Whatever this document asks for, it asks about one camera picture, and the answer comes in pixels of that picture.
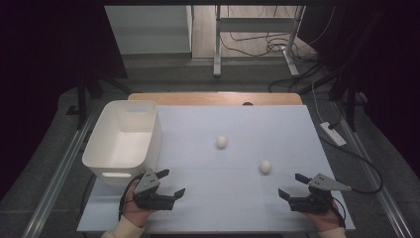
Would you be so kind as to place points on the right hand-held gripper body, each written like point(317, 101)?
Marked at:
point(317, 198)

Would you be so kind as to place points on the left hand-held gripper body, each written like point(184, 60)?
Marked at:
point(148, 185)

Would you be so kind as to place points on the white egg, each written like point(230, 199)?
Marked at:
point(265, 166)
point(222, 142)

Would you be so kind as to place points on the white plastic bin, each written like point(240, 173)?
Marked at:
point(122, 148)

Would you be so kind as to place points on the person's right hand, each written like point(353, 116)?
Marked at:
point(325, 219)

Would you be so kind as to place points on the person's left hand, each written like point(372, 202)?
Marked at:
point(135, 213)

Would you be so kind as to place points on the pale blue table mat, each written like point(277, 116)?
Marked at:
point(231, 198)

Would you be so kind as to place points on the white power strip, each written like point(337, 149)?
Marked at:
point(333, 134)

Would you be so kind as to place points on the black stand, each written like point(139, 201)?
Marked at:
point(350, 105)
point(81, 99)

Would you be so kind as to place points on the white cabinet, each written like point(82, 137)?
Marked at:
point(148, 29)

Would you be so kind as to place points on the metal floor rail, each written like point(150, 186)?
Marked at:
point(379, 191)
point(56, 181)

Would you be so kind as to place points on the white metal desk frame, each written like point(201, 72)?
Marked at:
point(254, 24)

